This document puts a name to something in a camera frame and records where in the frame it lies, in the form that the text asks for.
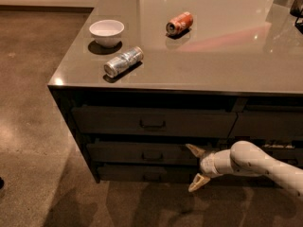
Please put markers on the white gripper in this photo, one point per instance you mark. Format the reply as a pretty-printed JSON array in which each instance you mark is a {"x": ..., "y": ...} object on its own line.
[{"x": 206, "y": 166}]

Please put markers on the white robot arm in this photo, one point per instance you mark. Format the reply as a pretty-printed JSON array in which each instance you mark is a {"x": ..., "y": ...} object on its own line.
[{"x": 289, "y": 169}]

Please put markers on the dark counter cabinet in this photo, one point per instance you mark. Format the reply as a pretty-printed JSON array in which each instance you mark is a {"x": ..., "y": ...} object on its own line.
[{"x": 238, "y": 55}]

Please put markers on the silver soda can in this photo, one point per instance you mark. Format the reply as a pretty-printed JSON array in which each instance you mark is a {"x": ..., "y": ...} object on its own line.
[{"x": 123, "y": 62}]

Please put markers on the orange soda can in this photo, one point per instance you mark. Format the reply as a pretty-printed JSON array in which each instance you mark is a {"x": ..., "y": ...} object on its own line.
[{"x": 178, "y": 24}]

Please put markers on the white bowl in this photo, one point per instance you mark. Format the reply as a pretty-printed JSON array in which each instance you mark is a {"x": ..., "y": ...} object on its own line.
[{"x": 107, "y": 33}]

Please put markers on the dark shoe tip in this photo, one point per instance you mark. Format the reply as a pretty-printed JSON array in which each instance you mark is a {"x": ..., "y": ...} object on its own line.
[{"x": 2, "y": 183}]

